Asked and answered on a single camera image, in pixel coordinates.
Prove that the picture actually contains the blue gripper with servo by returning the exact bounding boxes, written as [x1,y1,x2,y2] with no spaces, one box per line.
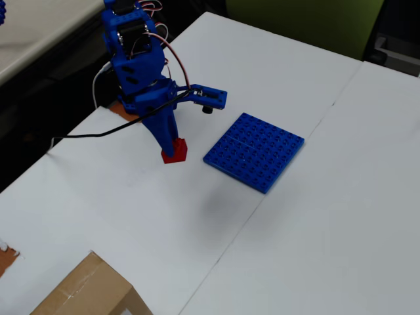
[133,78,181,158]

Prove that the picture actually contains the red 2x2 building block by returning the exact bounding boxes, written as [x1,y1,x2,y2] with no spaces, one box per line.
[161,137,188,165]

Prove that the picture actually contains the blue 8x8 studded baseplate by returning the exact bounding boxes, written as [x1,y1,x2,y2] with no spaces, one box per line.
[202,112,305,195]

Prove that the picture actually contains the white side table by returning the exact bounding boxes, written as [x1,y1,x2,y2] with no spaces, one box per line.
[0,0,106,87]

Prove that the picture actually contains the brown cardboard box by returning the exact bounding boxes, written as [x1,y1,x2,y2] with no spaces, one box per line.
[29,251,154,315]

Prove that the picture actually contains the blue-mounted black wrist camera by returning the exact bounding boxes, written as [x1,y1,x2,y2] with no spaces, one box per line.
[188,83,228,116]

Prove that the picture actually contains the black camera cable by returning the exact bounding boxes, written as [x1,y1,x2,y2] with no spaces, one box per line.
[51,87,203,147]

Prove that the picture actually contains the white power cable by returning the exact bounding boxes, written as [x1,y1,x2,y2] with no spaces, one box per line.
[93,62,112,109]

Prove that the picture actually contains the grey metal frame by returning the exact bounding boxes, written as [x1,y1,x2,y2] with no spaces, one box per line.
[364,31,420,78]

